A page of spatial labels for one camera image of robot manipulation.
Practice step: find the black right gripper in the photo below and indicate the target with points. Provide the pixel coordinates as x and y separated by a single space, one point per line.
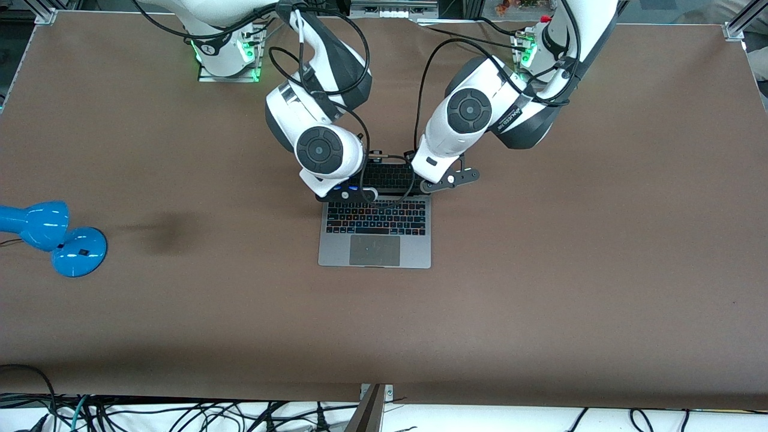
375 160

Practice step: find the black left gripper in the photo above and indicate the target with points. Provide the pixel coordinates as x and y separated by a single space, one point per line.
408 153

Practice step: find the grey laptop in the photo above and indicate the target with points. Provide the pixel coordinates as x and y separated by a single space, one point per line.
375 249

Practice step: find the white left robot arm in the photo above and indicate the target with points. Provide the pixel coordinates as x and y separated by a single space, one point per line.
468 111

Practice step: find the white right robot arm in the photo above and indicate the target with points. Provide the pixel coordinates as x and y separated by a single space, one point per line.
321 150

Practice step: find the grey power strip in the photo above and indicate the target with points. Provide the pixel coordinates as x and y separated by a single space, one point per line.
390 9

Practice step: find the blue desk lamp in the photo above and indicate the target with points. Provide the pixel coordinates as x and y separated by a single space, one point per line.
78 252

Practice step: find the aluminium frame corner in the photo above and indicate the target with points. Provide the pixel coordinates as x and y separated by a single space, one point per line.
45 12
735 29

